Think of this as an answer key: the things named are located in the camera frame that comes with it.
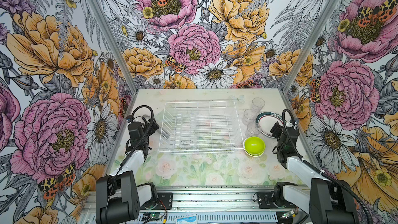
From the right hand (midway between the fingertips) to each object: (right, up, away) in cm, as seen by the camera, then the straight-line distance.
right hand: (283, 128), depth 87 cm
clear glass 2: (-14, +5, +17) cm, 22 cm away
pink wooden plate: (-4, +2, +15) cm, 15 cm away
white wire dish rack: (-46, -1, +12) cm, 48 cm away
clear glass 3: (-13, -1, +10) cm, 17 cm away
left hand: (-75, +1, +2) cm, 75 cm away
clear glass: (-7, +14, +21) cm, 26 cm away
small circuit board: (-69, -38, -15) cm, 80 cm away
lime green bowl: (-15, -10, +2) cm, 19 cm away
